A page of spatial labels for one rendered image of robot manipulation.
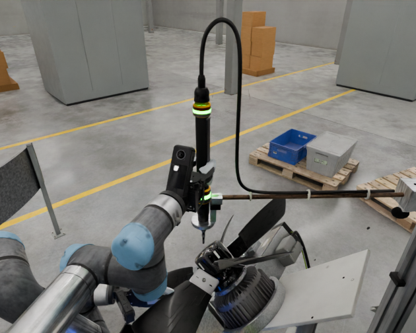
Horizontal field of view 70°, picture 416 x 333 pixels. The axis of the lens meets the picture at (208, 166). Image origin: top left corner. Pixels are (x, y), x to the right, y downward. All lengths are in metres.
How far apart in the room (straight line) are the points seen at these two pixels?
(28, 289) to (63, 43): 6.11
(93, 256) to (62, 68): 6.22
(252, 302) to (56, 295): 0.67
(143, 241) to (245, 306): 0.62
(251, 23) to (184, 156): 8.41
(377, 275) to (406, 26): 5.77
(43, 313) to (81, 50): 6.45
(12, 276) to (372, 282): 2.61
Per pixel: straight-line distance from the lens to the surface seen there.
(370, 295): 2.85
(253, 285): 1.11
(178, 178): 0.66
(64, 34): 6.75
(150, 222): 0.58
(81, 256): 0.69
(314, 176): 3.80
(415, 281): 1.27
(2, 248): 0.93
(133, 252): 0.55
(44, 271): 3.02
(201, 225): 0.88
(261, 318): 1.09
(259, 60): 8.87
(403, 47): 7.81
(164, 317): 1.04
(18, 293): 0.86
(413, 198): 1.00
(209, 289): 1.08
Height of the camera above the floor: 2.05
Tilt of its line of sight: 30 degrees down
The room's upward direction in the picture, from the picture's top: straight up
